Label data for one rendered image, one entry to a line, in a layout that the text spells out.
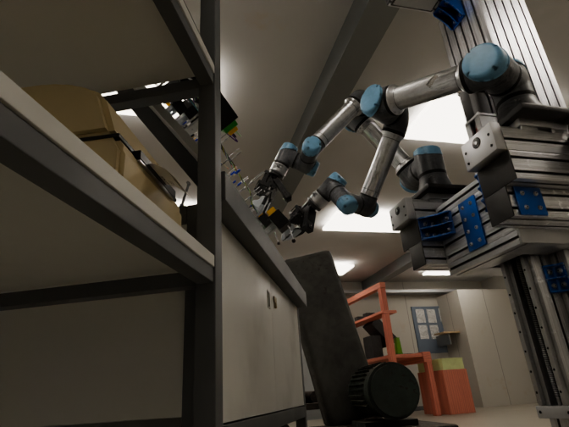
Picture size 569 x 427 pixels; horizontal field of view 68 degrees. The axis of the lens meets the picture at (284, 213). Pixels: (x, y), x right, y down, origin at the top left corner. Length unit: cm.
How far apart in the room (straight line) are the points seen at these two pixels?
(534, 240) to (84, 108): 123
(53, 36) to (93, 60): 8
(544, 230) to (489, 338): 864
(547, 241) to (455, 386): 667
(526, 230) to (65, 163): 127
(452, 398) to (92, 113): 766
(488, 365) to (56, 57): 955
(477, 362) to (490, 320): 97
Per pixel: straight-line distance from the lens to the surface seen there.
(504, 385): 1008
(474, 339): 985
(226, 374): 89
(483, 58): 147
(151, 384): 81
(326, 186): 173
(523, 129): 144
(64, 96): 64
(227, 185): 86
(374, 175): 175
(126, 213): 47
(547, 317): 155
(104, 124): 58
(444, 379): 794
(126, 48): 88
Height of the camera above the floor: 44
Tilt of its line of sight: 23 degrees up
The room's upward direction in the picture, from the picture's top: 4 degrees counter-clockwise
